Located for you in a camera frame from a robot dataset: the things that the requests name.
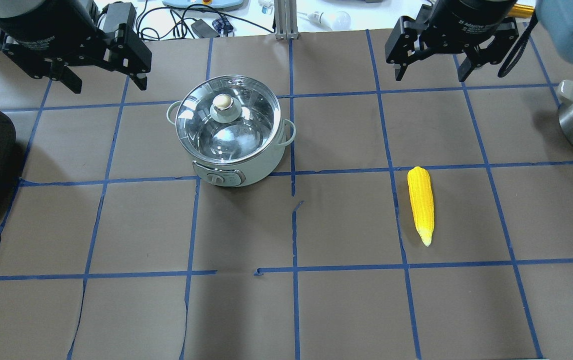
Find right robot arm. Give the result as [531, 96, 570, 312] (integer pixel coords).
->
[384, 0, 573, 82]

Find aluminium frame post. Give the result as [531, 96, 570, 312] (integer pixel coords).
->
[273, 0, 300, 41]

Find yellow corn cob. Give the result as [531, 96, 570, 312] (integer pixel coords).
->
[407, 166, 435, 248]

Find pale green electric pot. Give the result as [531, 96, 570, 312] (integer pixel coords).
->
[166, 74, 297, 188]

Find white light bulb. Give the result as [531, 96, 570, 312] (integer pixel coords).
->
[306, 10, 352, 31]

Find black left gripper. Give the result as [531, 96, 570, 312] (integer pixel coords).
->
[0, 0, 152, 94]

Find glass pot lid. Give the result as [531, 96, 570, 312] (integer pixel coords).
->
[167, 75, 282, 165]

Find black power adapter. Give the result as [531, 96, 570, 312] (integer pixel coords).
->
[190, 19, 220, 39]

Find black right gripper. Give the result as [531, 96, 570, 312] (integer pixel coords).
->
[385, 0, 519, 82]

